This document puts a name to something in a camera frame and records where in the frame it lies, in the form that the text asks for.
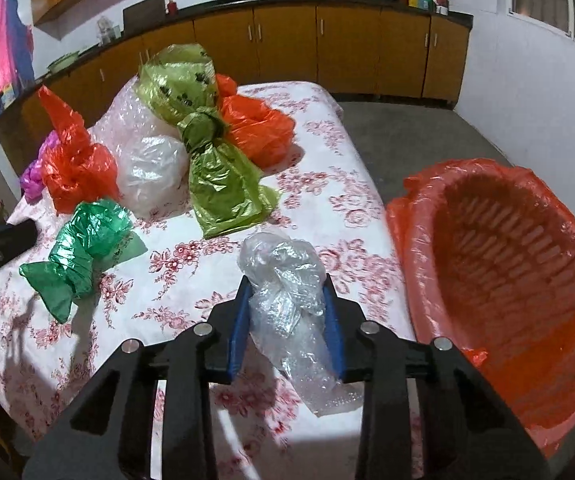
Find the green bowl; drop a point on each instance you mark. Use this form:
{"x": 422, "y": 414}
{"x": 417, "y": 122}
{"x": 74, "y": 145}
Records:
{"x": 63, "y": 62}

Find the black countertop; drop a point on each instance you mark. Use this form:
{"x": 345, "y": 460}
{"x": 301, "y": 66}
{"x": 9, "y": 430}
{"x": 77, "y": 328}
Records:
{"x": 200, "y": 10}

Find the clear plastic bag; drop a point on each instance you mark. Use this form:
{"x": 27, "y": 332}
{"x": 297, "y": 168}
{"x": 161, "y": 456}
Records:
{"x": 287, "y": 319}

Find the red basket liner bag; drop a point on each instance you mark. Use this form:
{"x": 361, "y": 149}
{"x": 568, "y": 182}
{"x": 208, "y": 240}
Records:
{"x": 467, "y": 279}

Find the clear glass jar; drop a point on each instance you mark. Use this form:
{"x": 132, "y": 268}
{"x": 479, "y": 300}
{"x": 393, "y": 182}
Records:
{"x": 107, "y": 30}

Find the tall red plastic bag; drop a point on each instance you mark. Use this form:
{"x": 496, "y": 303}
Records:
{"x": 76, "y": 170}

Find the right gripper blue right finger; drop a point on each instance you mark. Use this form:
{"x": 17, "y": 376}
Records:
{"x": 468, "y": 430}

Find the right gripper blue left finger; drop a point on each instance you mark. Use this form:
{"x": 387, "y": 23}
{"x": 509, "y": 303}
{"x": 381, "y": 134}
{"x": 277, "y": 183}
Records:
{"x": 106, "y": 431}

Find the red bottle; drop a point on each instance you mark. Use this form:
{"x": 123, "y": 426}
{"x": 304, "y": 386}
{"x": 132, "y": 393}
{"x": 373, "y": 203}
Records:
{"x": 172, "y": 8}

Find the olive green plastic bag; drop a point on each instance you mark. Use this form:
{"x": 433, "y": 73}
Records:
{"x": 179, "y": 84}

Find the dark wooden cutting board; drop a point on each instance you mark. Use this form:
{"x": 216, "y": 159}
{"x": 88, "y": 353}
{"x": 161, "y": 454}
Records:
{"x": 143, "y": 15}

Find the large clear bubble wrap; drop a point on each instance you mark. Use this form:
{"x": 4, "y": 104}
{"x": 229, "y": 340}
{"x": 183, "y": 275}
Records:
{"x": 151, "y": 159}

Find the purple plastic bag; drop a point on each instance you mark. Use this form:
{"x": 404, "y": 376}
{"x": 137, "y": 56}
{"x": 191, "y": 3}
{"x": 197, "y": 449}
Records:
{"x": 31, "y": 181}

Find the floral white red tablecloth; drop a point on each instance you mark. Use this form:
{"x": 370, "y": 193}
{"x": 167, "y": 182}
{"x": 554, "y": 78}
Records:
{"x": 167, "y": 276}

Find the orange red bag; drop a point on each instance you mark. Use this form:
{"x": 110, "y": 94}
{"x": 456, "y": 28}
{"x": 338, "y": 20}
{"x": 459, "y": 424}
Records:
{"x": 263, "y": 134}

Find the dark green plastic bag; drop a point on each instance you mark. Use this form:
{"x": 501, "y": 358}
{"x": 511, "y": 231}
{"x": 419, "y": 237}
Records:
{"x": 98, "y": 235}

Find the wooden lower kitchen cabinets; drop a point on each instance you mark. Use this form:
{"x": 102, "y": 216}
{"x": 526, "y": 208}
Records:
{"x": 350, "y": 49}

